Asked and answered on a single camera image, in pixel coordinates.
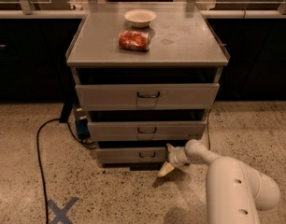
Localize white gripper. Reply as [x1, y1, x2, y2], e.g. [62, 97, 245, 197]
[158, 143, 190, 177]

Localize grey drawer cabinet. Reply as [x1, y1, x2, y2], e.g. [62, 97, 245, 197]
[64, 1, 230, 172]

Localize black cable on left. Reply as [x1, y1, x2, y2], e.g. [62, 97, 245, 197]
[36, 118, 97, 224]

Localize dark counter cabinets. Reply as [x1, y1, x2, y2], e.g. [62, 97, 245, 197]
[0, 10, 286, 103]

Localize blue tape cross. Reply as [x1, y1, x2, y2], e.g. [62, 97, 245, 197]
[48, 197, 79, 224]

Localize white bowl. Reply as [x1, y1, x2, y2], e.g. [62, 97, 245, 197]
[124, 9, 157, 28]

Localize red soda can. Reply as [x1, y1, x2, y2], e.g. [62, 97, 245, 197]
[119, 30, 150, 51]

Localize black cable on right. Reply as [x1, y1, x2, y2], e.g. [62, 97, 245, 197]
[206, 107, 212, 151]

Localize grey drawer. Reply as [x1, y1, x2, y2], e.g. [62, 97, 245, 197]
[96, 147, 166, 164]
[88, 121, 206, 141]
[76, 83, 220, 111]

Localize grey top drawer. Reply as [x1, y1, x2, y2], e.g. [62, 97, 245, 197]
[76, 83, 220, 111]

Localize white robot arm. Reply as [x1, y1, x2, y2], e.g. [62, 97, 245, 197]
[158, 139, 280, 224]

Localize grey middle drawer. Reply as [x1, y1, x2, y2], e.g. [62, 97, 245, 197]
[88, 121, 206, 141]

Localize black cable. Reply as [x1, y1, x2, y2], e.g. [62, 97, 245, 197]
[36, 118, 97, 224]
[206, 107, 212, 151]

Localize blue power box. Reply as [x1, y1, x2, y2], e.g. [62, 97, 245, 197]
[74, 105, 90, 139]

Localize grey bottom drawer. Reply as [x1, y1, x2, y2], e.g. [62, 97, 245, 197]
[96, 147, 166, 164]

